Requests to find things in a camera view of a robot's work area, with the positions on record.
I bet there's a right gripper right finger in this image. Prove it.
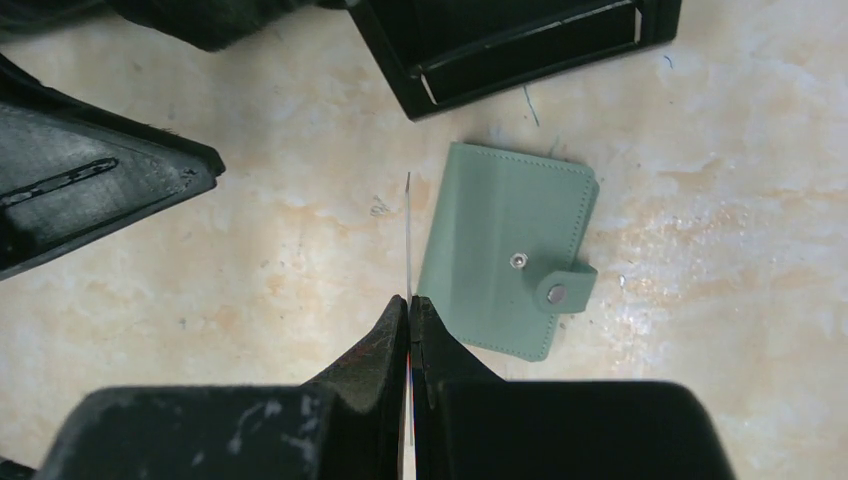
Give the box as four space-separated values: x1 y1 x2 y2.
409 297 734 479

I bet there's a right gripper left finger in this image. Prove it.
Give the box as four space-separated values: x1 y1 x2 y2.
36 296 408 479

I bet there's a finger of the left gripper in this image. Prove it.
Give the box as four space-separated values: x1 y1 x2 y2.
1 58 226 279

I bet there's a white VIP card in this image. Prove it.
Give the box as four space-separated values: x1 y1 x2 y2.
404 171 416 479

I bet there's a green leather card holder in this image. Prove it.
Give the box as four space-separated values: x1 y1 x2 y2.
417 143 599 362

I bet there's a black plastic card tray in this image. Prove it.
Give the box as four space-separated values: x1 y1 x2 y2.
338 0 682 121

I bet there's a black floral patterned blanket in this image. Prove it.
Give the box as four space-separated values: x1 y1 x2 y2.
1 0 355 52

